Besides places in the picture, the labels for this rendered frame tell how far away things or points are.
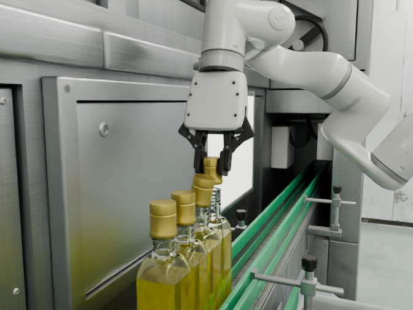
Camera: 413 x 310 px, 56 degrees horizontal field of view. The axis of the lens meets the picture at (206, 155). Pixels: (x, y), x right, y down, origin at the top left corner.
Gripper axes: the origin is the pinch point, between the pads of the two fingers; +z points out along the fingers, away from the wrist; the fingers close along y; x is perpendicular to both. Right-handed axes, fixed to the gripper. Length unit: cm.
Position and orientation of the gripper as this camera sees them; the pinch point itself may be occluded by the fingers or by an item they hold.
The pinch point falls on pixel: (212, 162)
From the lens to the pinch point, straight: 65.3
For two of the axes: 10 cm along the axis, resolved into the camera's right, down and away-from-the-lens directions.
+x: 3.7, 1.3, 9.2
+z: -0.9, 9.9, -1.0
